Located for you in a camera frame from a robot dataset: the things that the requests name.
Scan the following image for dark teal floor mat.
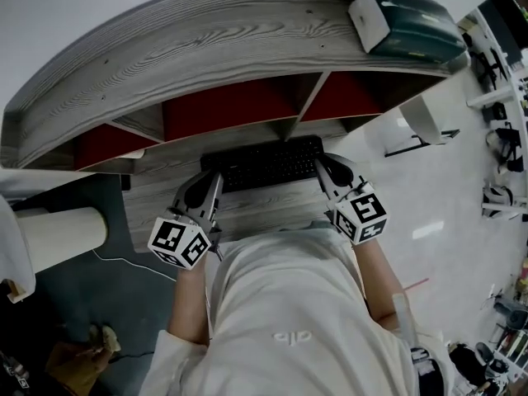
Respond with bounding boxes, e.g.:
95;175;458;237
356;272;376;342
0;173;215;396

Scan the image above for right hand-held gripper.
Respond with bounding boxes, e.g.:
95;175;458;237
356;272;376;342
314;153;389;247

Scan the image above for thin white cable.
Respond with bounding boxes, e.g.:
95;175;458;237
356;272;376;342
91;247;179;283

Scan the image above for black keyboard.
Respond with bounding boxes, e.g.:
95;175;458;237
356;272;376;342
200;134;325;194

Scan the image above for white paper roll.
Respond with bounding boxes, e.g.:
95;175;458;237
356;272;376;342
11;205;110;276

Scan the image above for person's right forearm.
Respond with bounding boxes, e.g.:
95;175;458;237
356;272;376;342
351;237;408;330

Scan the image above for white cardboard box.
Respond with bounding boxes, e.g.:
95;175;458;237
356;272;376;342
346;0;391;54

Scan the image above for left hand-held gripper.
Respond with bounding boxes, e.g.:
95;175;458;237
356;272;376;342
147;171;226;271

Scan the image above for white cloth cover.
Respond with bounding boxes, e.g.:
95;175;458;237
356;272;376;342
0;167;39;304

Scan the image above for white cylinder post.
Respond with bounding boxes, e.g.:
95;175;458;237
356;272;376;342
398;94;443;144

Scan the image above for dark green case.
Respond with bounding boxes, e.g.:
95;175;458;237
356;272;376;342
365;0;469;64

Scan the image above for white storage rack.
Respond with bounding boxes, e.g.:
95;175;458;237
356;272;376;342
456;0;528;223

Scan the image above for black monitor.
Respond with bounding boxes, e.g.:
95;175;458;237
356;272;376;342
477;0;524;64

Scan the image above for black stand base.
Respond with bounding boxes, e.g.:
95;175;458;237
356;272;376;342
384;128;460;158

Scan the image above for person's white shirt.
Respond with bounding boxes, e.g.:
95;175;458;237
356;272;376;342
139;220;457;396

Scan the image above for grey wooden shelf hutch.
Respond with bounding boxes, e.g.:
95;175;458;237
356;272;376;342
0;0;471;173

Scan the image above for person's left forearm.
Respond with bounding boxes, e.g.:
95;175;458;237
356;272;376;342
166;257;212;347

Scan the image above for brown cardboard box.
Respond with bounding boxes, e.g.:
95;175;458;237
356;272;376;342
43;339;115;396

